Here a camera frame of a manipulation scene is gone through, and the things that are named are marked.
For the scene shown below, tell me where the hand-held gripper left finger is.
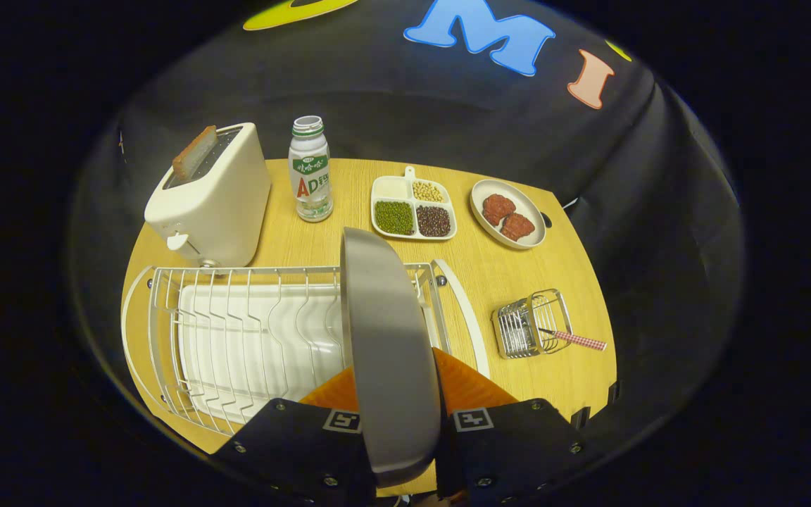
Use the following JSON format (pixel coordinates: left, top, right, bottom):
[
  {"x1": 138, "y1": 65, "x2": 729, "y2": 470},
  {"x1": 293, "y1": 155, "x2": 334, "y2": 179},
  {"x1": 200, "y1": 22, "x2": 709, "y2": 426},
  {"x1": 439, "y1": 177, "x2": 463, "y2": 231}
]
[{"x1": 210, "y1": 366, "x2": 378, "y2": 507}]

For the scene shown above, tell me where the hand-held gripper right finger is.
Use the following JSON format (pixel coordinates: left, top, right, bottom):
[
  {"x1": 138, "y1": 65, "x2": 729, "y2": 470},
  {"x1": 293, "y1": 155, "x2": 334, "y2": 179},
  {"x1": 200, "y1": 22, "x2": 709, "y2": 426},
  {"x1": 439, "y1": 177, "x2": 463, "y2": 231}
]
[{"x1": 434, "y1": 347, "x2": 603, "y2": 507}]

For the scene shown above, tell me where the metal wire basket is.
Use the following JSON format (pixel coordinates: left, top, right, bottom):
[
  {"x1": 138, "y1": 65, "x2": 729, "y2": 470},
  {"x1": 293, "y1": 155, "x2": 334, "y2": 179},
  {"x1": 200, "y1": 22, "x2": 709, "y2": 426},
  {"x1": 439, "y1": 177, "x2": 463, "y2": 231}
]
[{"x1": 491, "y1": 289, "x2": 574, "y2": 360}]

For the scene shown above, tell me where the spoon with red checkered handle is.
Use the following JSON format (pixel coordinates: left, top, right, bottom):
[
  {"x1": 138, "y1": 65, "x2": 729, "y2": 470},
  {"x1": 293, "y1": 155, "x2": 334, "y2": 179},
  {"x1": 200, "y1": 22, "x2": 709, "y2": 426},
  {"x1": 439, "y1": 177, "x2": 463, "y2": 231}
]
[{"x1": 538, "y1": 327, "x2": 608, "y2": 351}]

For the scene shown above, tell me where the round beige plate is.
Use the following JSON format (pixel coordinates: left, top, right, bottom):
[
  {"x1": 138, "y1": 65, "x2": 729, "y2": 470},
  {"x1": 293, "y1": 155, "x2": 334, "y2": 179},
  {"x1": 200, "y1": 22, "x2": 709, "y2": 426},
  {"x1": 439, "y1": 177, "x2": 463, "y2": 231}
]
[{"x1": 340, "y1": 227, "x2": 443, "y2": 488}]

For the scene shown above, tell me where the white wire dish rack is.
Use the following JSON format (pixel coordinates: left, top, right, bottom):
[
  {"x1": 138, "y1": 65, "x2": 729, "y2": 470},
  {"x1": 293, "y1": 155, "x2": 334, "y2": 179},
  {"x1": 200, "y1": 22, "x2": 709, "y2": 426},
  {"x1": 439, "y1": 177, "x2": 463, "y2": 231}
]
[{"x1": 120, "y1": 259, "x2": 491, "y2": 436}]

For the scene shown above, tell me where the beige oval dish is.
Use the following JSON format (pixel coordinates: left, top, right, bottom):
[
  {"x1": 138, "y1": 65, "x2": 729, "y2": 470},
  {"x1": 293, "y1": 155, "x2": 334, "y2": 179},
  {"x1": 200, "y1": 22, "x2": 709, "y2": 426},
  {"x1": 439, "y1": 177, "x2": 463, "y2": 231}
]
[{"x1": 470, "y1": 179, "x2": 548, "y2": 251}]

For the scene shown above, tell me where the white drip tray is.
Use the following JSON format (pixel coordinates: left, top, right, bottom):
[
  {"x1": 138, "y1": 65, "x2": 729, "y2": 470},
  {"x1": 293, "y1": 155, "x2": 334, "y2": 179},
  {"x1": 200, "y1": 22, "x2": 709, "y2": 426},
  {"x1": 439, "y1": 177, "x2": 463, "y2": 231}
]
[{"x1": 177, "y1": 283, "x2": 357, "y2": 425}]

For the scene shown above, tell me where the red meat patty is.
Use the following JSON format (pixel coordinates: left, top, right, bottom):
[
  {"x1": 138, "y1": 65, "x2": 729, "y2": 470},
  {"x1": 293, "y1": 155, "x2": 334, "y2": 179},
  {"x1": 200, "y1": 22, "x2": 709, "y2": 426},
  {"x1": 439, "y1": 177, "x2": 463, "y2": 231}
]
[
  {"x1": 501, "y1": 213, "x2": 536, "y2": 242},
  {"x1": 482, "y1": 194, "x2": 517, "y2": 227}
]

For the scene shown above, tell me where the pile of dark red beans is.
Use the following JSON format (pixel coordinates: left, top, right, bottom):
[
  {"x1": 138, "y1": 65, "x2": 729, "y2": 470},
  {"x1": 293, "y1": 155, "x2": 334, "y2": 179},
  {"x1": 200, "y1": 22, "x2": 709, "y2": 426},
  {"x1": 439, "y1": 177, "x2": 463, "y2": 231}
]
[{"x1": 416, "y1": 205, "x2": 452, "y2": 238}]

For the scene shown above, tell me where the pile of green beans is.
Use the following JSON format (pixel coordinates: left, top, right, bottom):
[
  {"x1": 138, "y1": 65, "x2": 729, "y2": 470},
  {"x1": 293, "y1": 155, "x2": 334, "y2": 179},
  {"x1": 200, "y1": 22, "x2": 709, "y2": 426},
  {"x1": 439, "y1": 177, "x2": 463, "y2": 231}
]
[{"x1": 375, "y1": 200, "x2": 415, "y2": 236}]

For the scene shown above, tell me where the white toaster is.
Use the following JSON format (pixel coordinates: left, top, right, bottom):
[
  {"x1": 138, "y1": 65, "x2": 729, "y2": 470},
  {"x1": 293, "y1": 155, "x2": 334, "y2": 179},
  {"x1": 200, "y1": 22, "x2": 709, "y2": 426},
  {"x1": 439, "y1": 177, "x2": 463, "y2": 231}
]
[{"x1": 144, "y1": 123, "x2": 272, "y2": 268}]

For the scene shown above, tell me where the white bottle with green label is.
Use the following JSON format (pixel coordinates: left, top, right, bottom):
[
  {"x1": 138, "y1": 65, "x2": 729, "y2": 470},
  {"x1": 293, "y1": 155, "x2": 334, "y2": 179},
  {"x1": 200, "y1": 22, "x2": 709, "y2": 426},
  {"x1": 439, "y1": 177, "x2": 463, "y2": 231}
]
[{"x1": 288, "y1": 115, "x2": 334, "y2": 223}]

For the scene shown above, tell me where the white divided tray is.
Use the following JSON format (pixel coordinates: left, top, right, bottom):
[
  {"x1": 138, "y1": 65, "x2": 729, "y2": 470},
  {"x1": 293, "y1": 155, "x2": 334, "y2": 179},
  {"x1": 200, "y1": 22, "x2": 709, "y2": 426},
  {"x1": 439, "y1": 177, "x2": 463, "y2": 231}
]
[{"x1": 370, "y1": 166, "x2": 458, "y2": 242}]

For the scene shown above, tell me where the brown toast slice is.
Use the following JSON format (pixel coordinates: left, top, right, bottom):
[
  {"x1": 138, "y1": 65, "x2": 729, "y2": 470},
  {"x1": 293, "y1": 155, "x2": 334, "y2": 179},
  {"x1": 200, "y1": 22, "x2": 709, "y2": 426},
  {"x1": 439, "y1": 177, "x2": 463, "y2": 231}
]
[{"x1": 171, "y1": 125, "x2": 218, "y2": 180}]

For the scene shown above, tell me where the black backdrop cloth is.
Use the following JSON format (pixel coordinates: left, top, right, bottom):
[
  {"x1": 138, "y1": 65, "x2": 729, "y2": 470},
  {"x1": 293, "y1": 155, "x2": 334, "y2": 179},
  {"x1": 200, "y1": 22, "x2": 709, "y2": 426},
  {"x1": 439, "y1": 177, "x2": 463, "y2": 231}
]
[{"x1": 68, "y1": 0, "x2": 744, "y2": 451}]

